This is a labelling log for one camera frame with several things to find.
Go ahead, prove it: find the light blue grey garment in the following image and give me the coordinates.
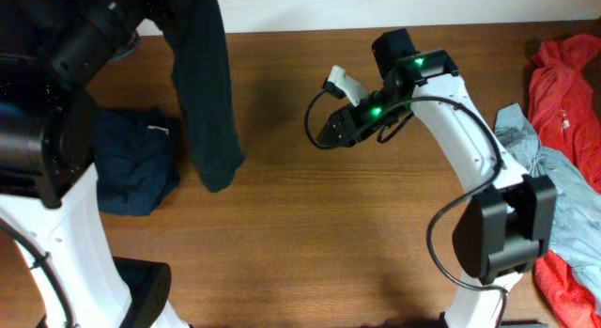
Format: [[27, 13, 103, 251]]
[[494, 103, 600, 314]]

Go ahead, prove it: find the red t-shirt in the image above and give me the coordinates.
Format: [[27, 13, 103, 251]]
[[528, 35, 600, 327]]

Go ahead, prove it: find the black t-shirt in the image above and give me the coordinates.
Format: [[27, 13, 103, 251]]
[[162, 0, 245, 193]]

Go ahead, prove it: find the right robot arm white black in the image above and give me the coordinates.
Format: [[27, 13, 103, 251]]
[[311, 28, 557, 327]]

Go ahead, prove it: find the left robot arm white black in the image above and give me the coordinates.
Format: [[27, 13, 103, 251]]
[[1, 0, 182, 327]]

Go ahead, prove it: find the folded navy blue garment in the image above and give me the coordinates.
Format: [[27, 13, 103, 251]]
[[94, 106, 181, 216]]

